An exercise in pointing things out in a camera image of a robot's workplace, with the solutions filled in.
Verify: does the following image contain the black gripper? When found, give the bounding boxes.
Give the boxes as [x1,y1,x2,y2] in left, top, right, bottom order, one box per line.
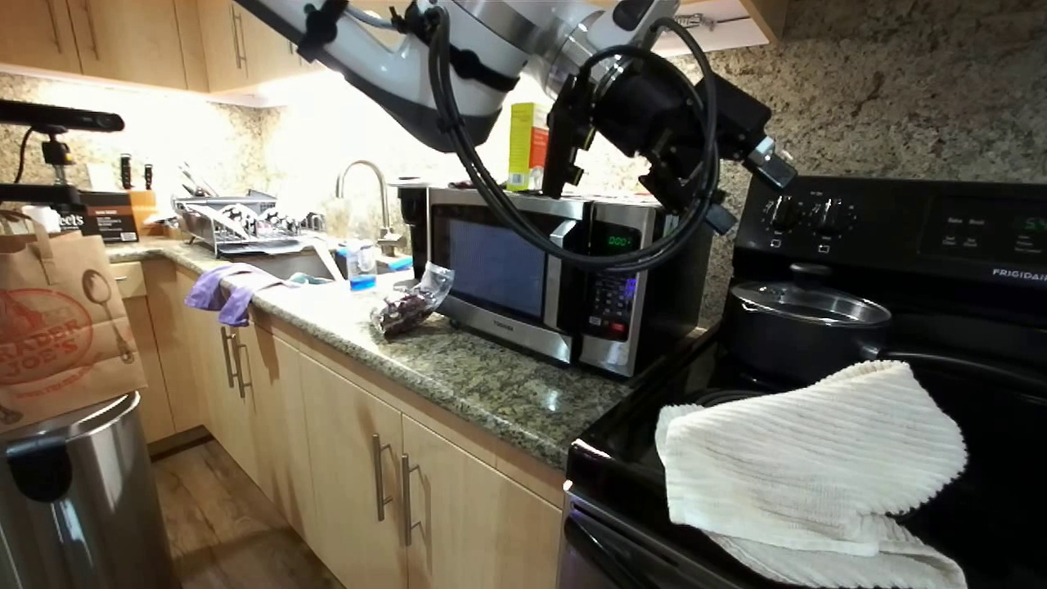
[540,71,604,204]

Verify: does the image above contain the white ribbed towel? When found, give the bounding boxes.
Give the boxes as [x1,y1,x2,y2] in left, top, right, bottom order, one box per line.
[651,357,971,589]

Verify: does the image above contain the black electric stove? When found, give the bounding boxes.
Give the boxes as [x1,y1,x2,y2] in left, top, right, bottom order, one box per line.
[557,174,1047,589]

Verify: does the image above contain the yellow and green box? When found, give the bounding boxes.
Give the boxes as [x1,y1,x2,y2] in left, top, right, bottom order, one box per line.
[505,98,557,195]

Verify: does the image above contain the stainless steel microwave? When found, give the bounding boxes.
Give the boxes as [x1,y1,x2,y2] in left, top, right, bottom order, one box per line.
[419,182,713,381]

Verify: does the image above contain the chrome kitchen faucet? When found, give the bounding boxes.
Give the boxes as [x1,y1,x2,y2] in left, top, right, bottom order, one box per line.
[331,157,409,262]

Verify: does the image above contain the clear bag with dark contents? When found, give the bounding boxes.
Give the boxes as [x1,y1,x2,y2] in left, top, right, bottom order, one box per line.
[367,262,457,344]

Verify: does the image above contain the plastic water bottle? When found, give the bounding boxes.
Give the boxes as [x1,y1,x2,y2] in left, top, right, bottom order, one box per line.
[343,239,383,299]

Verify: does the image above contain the dark cooking pot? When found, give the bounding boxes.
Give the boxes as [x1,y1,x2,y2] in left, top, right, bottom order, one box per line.
[724,278,896,381]

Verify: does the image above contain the steel kitchen sink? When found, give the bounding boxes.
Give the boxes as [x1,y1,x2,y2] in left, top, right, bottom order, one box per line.
[231,243,352,293]

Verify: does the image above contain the metal dish rack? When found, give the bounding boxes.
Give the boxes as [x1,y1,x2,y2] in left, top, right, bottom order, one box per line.
[171,186,315,262]

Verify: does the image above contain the purple cloth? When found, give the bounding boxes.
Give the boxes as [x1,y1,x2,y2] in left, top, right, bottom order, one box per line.
[183,265,261,331]

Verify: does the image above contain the wooden lower cabinets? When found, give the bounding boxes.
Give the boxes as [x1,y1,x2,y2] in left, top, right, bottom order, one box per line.
[107,257,572,589]

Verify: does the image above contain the wooden cabinets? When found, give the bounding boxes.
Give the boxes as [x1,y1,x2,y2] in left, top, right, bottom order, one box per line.
[107,257,572,589]
[0,0,312,98]

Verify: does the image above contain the wooden upper cabinets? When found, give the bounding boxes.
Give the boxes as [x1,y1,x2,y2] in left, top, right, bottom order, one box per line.
[0,0,312,98]

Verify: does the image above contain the brown paper shopping bag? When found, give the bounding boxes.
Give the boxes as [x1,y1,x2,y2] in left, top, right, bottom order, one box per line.
[0,209,152,432]

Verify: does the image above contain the stainless steel trash can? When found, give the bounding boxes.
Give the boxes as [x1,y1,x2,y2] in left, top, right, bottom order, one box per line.
[0,385,180,589]

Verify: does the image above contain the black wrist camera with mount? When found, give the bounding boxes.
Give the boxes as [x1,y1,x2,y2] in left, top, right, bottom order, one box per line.
[598,57,802,239]

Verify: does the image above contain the black looping camera cable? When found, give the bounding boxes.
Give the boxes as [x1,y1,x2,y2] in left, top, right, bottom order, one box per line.
[423,2,728,278]

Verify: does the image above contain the metal lower cabinet handle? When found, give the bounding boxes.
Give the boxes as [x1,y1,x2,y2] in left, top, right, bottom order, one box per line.
[367,432,432,550]
[219,323,256,402]

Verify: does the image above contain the black camera on stand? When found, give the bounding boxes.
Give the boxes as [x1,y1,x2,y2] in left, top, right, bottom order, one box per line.
[0,94,142,221]

